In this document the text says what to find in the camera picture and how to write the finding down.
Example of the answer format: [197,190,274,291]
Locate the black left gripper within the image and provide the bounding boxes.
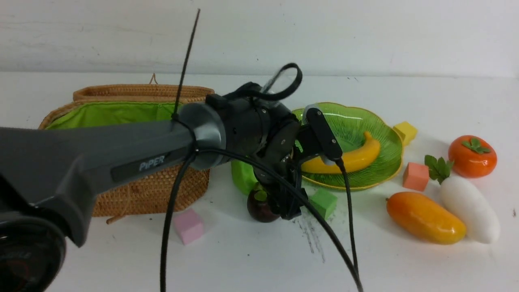
[253,122,313,219]

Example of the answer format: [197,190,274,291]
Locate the dark purple toy mangosteen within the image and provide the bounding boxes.
[247,182,280,223]

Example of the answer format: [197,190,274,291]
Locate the green toy cucumber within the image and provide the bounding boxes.
[231,160,258,196]

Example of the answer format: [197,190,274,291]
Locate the yellow toy banana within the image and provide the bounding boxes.
[301,131,381,174]

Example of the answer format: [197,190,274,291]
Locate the orange yellow toy mango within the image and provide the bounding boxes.
[386,192,467,245]

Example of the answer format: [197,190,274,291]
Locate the orange toy persimmon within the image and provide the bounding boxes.
[448,135,498,178]

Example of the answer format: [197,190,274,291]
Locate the white toy radish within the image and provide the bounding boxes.
[423,155,501,244]

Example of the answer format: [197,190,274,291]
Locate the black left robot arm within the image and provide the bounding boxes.
[1,80,301,292]

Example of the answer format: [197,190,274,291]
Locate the green foam cube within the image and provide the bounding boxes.
[309,189,339,221]

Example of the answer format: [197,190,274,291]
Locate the green glass leaf plate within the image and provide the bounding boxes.
[317,102,404,191]

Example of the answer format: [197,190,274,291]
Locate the pink foam cube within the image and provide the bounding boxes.
[173,208,205,245]

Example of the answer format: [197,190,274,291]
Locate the salmon foam cube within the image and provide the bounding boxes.
[402,162,429,192]

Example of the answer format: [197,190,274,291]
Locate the woven rattan basket green lining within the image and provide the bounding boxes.
[39,98,210,224]

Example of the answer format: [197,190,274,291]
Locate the yellow foam cube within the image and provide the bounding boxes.
[393,121,418,147]

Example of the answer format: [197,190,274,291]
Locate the woven rattan basket lid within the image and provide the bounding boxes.
[73,75,215,106]

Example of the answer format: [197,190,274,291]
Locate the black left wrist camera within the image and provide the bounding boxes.
[303,104,343,165]

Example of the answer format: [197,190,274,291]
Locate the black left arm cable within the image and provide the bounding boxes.
[160,8,364,292]

